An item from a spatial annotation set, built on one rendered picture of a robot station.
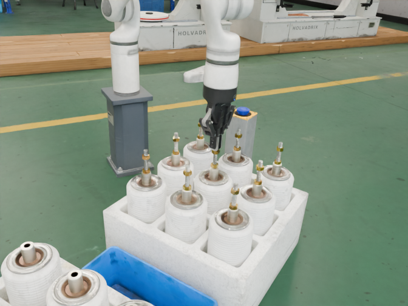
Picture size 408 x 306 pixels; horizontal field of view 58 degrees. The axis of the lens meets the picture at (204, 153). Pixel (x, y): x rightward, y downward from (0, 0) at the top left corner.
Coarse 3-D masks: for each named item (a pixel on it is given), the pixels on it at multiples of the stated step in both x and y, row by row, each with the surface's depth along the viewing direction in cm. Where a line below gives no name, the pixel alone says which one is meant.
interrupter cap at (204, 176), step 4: (200, 172) 94; (204, 172) 95; (208, 172) 95; (220, 172) 95; (224, 172) 95; (200, 176) 93; (204, 176) 93; (208, 176) 94; (220, 176) 94; (224, 176) 93; (200, 180) 91; (204, 180) 91; (208, 180) 92; (212, 180) 92; (216, 180) 92; (220, 180) 92; (224, 180) 92; (208, 184) 90; (212, 184) 90; (216, 184) 90; (220, 184) 90; (224, 184) 91
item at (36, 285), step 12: (48, 264) 65; (60, 264) 69; (12, 276) 63; (24, 276) 63; (36, 276) 63; (48, 276) 65; (12, 288) 63; (24, 288) 63; (36, 288) 64; (48, 288) 66; (12, 300) 65; (24, 300) 64; (36, 300) 65
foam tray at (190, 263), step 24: (120, 216) 89; (288, 216) 92; (120, 240) 91; (144, 240) 86; (168, 240) 82; (264, 240) 84; (288, 240) 98; (168, 264) 84; (192, 264) 79; (216, 264) 77; (264, 264) 83; (216, 288) 78; (240, 288) 74; (264, 288) 90
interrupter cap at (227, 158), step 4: (232, 152) 105; (224, 156) 103; (228, 156) 103; (232, 156) 103; (240, 156) 104; (244, 156) 104; (224, 160) 101; (228, 160) 101; (232, 160) 102; (240, 160) 102; (244, 160) 101; (248, 160) 101; (228, 164) 99; (232, 164) 99; (236, 164) 99; (240, 164) 100; (244, 164) 99
